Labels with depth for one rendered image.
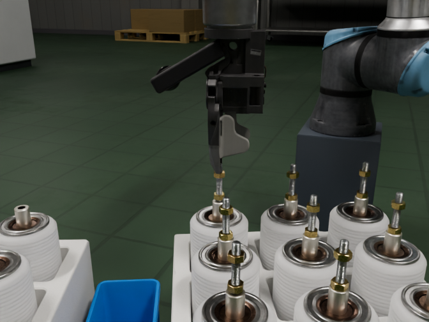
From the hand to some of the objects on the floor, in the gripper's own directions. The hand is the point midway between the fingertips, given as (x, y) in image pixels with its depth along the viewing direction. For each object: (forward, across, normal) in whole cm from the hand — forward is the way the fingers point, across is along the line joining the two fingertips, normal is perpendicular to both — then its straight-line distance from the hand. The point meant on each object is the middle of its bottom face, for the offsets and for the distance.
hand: (214, 161), depth 69 cm
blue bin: (+35, -15, +13) cm, 40 cm away
